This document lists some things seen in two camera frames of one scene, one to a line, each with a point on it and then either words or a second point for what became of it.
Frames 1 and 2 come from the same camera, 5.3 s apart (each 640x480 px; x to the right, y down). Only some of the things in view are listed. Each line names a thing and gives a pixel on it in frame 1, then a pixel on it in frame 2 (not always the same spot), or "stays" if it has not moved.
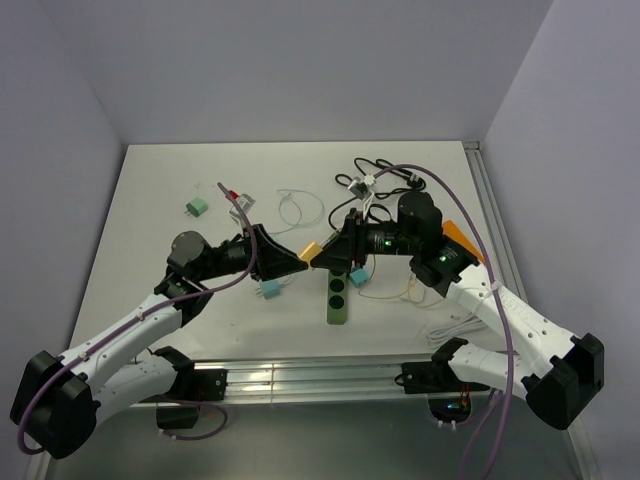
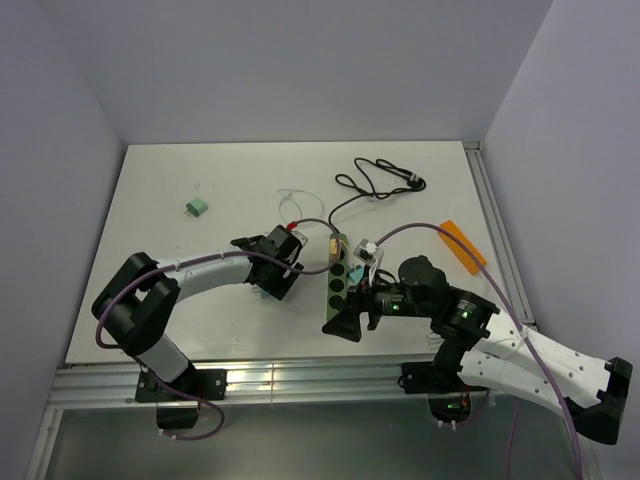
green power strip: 337,298 stays
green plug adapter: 196,206 stays
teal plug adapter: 358,277 stays
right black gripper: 351,243 to 361,298
